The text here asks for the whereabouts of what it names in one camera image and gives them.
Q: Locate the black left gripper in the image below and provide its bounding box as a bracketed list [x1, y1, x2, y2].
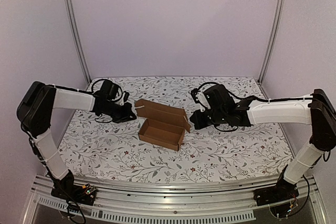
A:
[103, 101, 137, 124]

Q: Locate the brown cardboard box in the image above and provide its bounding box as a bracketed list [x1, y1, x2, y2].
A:
[134, 99, 191, 151]

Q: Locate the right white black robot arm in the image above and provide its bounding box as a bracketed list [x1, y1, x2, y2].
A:
[190, 82, 335, 201]

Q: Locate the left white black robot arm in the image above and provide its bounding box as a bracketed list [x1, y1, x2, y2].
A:
[16, 79, 137, 200]

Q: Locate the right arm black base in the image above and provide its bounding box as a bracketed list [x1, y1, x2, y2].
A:
[253, 165, 299, 206]

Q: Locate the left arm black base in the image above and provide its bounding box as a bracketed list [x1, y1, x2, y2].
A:
[50, 170, 97, 206]

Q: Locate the floral patterned table mat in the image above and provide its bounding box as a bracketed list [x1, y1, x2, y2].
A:
[59, 77, 292, 184]

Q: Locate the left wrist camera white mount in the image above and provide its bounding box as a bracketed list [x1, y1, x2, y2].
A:
[116, 91, 130, 106]

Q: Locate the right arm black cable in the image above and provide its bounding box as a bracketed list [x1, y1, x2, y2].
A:
[195, 82, 316, 103]

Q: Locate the aluminium front rail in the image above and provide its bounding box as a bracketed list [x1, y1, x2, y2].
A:
[26, 175, 327, 223]

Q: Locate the left aluminium frame post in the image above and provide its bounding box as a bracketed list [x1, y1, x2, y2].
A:
[64, 0, 91, 83]

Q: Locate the aluminium frame post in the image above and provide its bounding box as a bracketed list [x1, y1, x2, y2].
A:
[64, 0, 91, 83]
[257, 0, 285, 85]

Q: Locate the right aluminium frame post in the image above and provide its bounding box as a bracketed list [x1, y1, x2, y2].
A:
[257, 0, 285, 85]

